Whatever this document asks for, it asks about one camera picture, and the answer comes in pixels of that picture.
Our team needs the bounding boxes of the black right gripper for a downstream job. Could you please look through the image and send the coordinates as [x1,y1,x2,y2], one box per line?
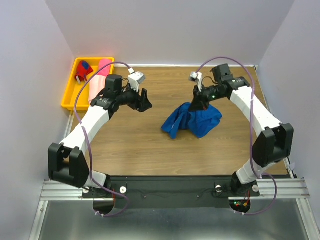
[188,83,226,112]

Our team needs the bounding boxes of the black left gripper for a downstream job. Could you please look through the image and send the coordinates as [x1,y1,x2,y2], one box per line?
[117,81,153,113]

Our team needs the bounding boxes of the blue towel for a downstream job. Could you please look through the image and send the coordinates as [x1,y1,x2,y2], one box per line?
[161,102,223,139]

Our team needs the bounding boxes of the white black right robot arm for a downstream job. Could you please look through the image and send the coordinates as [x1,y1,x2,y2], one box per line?
[189,64,294,195]

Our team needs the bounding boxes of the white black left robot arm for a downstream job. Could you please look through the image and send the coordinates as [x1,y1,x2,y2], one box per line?
[48,71,153,197]

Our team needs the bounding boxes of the hot pink rolled towel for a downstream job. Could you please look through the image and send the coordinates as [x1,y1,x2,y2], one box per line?
[98,58,113,77]

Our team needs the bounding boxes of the light pink rolled towel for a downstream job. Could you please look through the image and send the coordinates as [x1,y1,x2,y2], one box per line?
[88,75,106,104]

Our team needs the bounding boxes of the yellow plastic tray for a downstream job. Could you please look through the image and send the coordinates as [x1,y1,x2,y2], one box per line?
[61,57,115,112]

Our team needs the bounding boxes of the red blue patterned cloth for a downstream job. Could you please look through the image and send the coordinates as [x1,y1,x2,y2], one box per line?
[74,60,93,84]

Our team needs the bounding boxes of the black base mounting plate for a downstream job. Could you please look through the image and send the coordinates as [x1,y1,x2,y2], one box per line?
[83,175,260,210]

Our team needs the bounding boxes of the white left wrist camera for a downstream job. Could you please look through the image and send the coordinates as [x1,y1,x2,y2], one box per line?
[127,71,146,93]

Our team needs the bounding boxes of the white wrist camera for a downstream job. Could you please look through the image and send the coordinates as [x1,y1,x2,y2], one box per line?
[127,71,146,93]
[189,71,203,92]

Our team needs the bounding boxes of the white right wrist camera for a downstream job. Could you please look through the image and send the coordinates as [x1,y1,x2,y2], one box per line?
[189,71,203,92]

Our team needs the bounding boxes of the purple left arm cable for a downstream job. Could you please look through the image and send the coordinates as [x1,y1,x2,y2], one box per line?
[73,61,135,218]

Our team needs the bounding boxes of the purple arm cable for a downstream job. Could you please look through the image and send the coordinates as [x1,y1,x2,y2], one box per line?
[73,61,135,218]
[197,56,278,216]

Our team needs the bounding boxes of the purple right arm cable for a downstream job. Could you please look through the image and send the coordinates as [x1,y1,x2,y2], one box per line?
[197,56,278,216]

